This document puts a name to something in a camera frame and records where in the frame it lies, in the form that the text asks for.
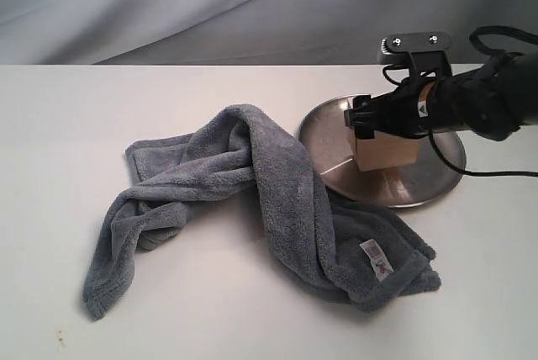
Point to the light wooden block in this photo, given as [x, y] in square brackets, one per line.
[384, 151]

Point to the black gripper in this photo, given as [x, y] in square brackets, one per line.
[395, 113]

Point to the round stainless steel plate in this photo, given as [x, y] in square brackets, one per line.
[325, 137]

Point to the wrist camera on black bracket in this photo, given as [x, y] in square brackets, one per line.
[418, 53]

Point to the grey backdrop cloth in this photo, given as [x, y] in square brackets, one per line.
[238, 32]

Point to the blue-grey fleece towel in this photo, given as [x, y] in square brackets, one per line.
[336, 249]

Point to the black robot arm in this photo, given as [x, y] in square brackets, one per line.
[493, 101]

